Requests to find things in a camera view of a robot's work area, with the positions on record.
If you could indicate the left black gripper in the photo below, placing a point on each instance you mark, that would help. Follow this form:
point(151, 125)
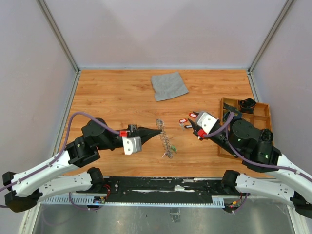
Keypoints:
point(144, 132)

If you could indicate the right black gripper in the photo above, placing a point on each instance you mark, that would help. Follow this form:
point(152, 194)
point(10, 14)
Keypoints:
point(195, 126)

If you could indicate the green key tag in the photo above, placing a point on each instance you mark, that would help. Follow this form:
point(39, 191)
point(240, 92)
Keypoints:
point(173, 149)

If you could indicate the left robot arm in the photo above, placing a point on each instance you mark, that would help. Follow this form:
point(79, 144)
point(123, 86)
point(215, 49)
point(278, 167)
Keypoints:
point(47, 179)

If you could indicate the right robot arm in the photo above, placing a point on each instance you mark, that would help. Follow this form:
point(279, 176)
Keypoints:
point(294, 187)

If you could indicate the red key tag upper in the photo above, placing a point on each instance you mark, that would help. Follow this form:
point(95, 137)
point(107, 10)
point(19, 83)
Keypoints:
point(193, 115)

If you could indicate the red key tag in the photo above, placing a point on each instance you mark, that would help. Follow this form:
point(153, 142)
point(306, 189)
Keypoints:
point(193, 115)
point(182, 122)

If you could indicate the red key tag middle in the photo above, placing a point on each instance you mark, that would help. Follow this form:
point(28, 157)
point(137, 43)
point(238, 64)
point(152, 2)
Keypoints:
point(182, 122)

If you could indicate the wooden compartment tray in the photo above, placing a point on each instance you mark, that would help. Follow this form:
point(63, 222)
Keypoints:
point(253, 117)

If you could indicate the grey cloth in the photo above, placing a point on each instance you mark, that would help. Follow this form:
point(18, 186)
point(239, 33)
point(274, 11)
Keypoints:
point(168, 86)

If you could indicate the rolled black tie top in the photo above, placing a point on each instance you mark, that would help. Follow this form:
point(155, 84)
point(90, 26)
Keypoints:
point(247, 105)

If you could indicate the rolled dark tie right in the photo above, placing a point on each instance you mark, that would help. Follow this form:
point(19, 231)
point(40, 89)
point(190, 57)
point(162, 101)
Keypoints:
point(266, 135)

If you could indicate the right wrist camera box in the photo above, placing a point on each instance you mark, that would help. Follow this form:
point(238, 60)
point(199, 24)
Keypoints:
point(205, 121)

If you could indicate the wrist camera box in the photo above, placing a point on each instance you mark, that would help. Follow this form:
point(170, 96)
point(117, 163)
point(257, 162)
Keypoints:
point(131, 145)
point(205, 121)

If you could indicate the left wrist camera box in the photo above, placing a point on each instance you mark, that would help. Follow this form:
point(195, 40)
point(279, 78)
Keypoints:
point(131, 145)

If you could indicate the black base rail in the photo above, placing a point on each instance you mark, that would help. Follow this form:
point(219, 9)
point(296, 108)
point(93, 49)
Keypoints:
point(162, 189)

